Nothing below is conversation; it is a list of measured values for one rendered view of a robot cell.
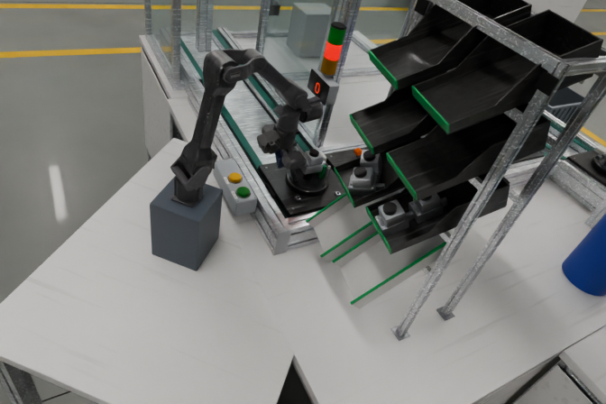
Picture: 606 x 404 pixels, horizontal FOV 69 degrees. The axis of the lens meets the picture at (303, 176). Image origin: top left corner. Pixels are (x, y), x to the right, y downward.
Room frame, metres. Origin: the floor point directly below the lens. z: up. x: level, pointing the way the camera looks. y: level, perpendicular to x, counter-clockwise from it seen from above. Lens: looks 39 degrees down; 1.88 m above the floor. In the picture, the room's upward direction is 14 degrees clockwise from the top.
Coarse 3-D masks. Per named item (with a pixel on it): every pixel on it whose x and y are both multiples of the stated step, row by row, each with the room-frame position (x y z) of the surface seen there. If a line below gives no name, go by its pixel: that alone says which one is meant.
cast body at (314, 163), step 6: (312, 150) 1.12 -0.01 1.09; (306, 156) 1.11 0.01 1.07; (312, 156) 1.10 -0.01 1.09; (318, 156) 1.11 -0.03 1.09; (312, 162) 1.09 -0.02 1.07; (318, 162) 1.10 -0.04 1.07; (324, 162) 1.14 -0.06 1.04; (300, 168) 1.10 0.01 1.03; (306, 168) 1.08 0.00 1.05; (312, 168) 1.09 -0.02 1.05; (318, 168) 1.10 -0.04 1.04
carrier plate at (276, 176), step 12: (264, 168) 1.13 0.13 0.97; (276, 168) 1.14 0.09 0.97; (276, 180) 1.08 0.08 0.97; (336, 180) 1.16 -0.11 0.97; (276, 192) 1.03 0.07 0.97; (288, 192) 1.04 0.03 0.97; (324, 192) 1.08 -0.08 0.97; (288, 204) 0.99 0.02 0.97; (300, 204) 1.00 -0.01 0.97; (312, 204) 1.01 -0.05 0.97; (324, 204) 1.03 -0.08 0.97; (288, 216) 0.95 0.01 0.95
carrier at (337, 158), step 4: (360, 148) 1.38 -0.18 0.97; (364, 148) 1.39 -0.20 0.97; (332, 152) 1.31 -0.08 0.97; (336, 152) 1.31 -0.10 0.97; (340, 152) 1.32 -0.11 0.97; (344, 152) 1.33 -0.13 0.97; (348, 152) 1.33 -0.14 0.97; (352, 152) 1.34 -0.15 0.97; (328, 156) 1.28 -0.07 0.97; (332, 156) 1.28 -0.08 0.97; (336, 156) 1.29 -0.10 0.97; (340, 156) 1.30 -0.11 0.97; (344, 156) 1.30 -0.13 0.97; (348, 156) 1.31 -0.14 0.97; (352, 156) 1.32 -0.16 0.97; (328, 160) 1.26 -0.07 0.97; (332, 160) 1.26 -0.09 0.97; (336, 160) 1.27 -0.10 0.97; (340, 160) 1.28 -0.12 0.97; (344, 160) 1.28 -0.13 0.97; (348, 160) 1.29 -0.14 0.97; (328, 164) 1.25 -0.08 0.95; (332, 164) 1.24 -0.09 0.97; (336, 164) 1.24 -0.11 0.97; (332, 168) 1.23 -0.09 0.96
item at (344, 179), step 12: (384, 156) 0.95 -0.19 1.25; (336, 168) 0.91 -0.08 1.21; (348, 168) 0.92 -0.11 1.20; (384, 168) 0.91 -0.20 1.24; (348, 180) 0.88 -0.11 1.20; (384, 180) 0.87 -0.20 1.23; (396, 180) 0.83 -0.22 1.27; (348, 192) 0.82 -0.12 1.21; (384, 192) 0.82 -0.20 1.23; (360, 204) 0.80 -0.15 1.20
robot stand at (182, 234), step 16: (160, 192) 0.82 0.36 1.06; (208, 192) 0.86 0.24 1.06; (160, 208) 0.76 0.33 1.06; (176, 208) 0.77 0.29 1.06; (192, 208) 0.79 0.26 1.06; (208, 208) 0.80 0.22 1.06; (160, 224) 0.76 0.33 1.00; (176, 224) 0.76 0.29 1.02; (192, 224) 0.75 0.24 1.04; (208, 224) 0.81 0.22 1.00; (160, 240) 0.76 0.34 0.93; (176, 240) 0.76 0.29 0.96; (192, 240) 0.75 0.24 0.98; (208, 240) 0.81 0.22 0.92; (160, 256) 0.76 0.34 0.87; (176, 256) 0.76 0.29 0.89; (192, 256) 0.75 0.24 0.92
